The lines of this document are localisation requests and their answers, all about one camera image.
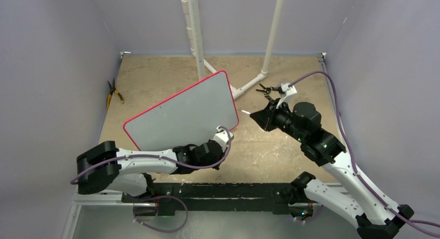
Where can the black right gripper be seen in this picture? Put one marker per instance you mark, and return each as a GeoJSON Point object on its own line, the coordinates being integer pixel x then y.
{"type": "Point", "coordinates": [265, 118]}

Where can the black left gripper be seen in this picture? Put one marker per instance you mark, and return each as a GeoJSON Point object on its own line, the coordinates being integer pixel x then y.
{"type": "Point", "coordinates": [220, 157]}

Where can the red framed whiteboard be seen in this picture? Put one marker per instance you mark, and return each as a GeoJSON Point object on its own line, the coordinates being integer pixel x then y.
{"type": "Point", "coordinates": [190, 116]}

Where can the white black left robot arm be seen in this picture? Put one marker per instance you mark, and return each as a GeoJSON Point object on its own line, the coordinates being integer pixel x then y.
{"type": "Point", "coordinates": [107, 167]}

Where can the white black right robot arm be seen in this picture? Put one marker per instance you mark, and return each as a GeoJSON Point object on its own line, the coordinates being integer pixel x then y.
{"type": "Point", "coordinates": [366, 207]}

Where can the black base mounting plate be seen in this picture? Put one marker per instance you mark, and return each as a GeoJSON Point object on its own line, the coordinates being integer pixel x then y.
{"type": "Point", "coordinates": [277, 198]}

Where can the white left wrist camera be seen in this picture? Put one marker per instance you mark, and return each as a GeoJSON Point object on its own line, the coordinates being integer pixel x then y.
{"type": "Point", "coordinates": [223, 137]}

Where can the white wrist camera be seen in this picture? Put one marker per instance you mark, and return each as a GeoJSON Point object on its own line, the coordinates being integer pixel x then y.
{"type": "Point", "coordinates": [223, 137]}
{"type": "Point", "coordinates": [287, 92]}

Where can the black handled pliers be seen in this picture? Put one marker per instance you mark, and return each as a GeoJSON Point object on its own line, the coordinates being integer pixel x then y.
{"type": "Point", "coordinates": [267, 90]}

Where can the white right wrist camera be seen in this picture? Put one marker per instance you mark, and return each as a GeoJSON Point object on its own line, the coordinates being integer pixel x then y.
{"type": "Point", "coordinates": [287, 92]}

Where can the yellow handled pliers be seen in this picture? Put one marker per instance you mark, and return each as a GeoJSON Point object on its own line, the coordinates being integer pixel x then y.
{"type": "Point", "coordinates": [113, 91]}

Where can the metal corner bracket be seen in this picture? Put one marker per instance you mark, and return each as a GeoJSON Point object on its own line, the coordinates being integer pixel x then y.
{"type": "Point", "coordinates": [124, 53]}

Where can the white PVC pipe frame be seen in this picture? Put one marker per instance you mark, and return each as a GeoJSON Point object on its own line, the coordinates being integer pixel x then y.
{"type": "Point", "coordinates": [233, 27]}

